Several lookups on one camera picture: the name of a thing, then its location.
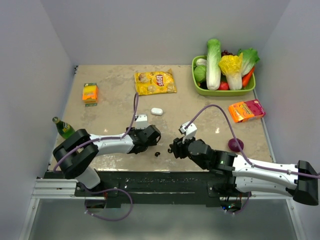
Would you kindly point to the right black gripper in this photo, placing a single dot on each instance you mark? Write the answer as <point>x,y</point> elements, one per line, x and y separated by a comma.
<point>178,147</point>

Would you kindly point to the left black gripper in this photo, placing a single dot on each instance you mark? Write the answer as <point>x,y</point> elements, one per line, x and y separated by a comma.
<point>136,131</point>

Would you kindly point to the white earbud charging case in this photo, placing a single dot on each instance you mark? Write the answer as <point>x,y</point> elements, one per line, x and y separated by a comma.
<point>156,111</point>

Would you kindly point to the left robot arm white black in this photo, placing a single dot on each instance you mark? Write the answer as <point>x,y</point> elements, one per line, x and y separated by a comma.
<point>76,153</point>

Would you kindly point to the purple onion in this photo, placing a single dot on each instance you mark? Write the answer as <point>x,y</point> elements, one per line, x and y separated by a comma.
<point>233,146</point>

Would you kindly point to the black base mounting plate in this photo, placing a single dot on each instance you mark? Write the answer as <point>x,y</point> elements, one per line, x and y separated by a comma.
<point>159,188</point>

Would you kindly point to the yellow Lays chips bag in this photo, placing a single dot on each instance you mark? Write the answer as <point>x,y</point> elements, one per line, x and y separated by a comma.
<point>155,82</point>

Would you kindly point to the orange yellow sponge pack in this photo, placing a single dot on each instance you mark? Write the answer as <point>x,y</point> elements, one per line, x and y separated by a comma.
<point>90,94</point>

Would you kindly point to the red tomato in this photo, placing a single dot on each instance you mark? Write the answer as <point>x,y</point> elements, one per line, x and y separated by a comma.
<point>223,86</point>

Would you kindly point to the green glass bottle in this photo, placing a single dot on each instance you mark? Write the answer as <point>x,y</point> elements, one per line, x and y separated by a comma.
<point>64,129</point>

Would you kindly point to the green plastic basket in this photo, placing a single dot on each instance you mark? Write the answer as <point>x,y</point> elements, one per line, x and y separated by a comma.
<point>221,93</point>

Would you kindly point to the round green cabbage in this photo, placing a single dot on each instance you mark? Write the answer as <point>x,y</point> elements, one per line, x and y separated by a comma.
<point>199,73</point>

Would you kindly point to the orange pink snack box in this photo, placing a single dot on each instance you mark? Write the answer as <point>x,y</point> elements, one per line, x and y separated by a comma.
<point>246,110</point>

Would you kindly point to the white cauliflower piece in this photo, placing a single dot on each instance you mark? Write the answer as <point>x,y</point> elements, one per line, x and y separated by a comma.
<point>201,62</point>

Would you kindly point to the orange carrot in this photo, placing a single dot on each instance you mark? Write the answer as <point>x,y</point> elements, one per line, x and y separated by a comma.
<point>246,78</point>

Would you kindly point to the yellow leaf cabbage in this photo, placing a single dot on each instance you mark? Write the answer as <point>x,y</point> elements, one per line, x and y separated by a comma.
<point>231,68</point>

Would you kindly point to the long napa cabbage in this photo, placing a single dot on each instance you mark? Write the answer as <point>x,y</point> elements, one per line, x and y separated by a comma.
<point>213,71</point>

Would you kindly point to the dark red grapes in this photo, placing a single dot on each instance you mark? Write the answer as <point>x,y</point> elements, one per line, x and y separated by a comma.
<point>226,53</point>

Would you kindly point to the green lettuce leaf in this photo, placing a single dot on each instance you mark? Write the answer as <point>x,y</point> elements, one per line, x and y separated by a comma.
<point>250,58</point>

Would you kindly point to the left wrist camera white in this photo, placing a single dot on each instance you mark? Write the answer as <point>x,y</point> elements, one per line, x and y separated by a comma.
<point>141,121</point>

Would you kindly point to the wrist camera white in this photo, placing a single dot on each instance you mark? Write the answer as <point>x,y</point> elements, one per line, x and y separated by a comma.
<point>188,130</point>
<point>141,121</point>

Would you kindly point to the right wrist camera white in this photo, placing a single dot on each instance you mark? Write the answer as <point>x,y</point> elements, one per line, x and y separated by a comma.
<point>188,130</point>

